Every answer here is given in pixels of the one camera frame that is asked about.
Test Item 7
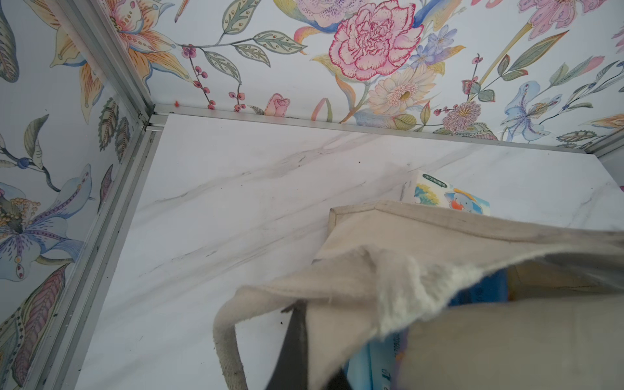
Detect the colourful tissue pack at back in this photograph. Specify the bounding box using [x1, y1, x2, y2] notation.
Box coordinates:
[406, 171, 491, 216]

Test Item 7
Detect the blue tissue pack edge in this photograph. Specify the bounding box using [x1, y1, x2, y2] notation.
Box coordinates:
[343, 270, 509, 389]

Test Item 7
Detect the cream canvas tote bag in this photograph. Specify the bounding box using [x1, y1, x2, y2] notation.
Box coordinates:
[213, 201, 623, 389]

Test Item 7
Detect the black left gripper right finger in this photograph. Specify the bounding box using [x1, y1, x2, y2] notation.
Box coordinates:
[325, 369, 352, 390]

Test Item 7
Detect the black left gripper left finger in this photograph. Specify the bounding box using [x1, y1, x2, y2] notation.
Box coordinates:
[266, 301, 308, 390]

